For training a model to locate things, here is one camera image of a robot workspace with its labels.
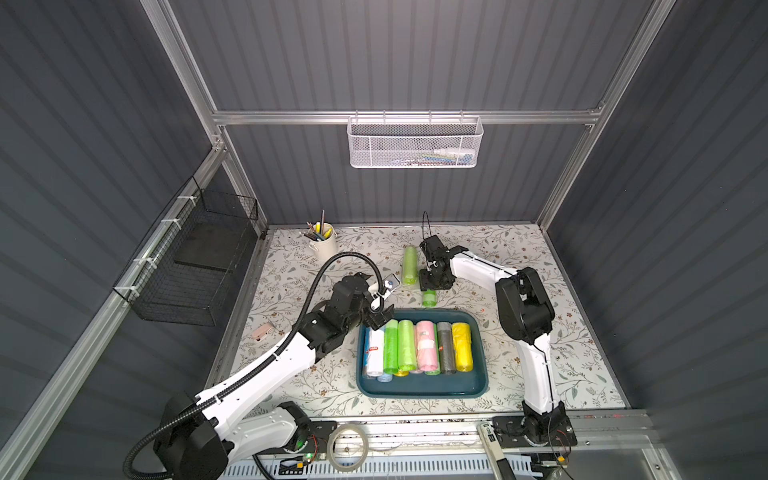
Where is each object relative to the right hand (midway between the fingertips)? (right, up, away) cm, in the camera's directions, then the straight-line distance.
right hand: (431, 284), depth 102 cm
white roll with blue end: (-15, -24, -21) cm, 35 cm away
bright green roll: (-14, -14, -19) cm, 28 cm away
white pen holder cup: (-37, +13, +3) cm, 39 cm away
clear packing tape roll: (-28, -35, -33) cm, 56 cm away
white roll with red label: (-18, -19, -23) cm, 35 cm away
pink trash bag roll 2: (-6, -22, -21) cm, 31 cm away
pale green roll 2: (-7, +6, +3) cm, 10 cm away
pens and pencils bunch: (-40, +18, +4) cm, 44 cm away
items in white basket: (+3, +41, -9) cm, 42 cm away
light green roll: (-10, -15, -21) cm, 27 cm away
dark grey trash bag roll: (+2, -17, -16) cm, 24 cm away
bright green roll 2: (-1, -4, -5) cm, 7 cm away
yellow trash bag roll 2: (+7, -16, -17) cm, 24 cm away
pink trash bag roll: (-4, -16, -21) cm, 27 cm away
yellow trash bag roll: (-11, -23, -19) cm, 32 cm away
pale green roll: (-2, -22, -21) cm, 31 cm away
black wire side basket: (-65, +6, -29) cm, 71 cm away
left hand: (-17, +1, -25) cm, 30 cm away
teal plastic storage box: (+8, -26, -20) cm, 33 cm away
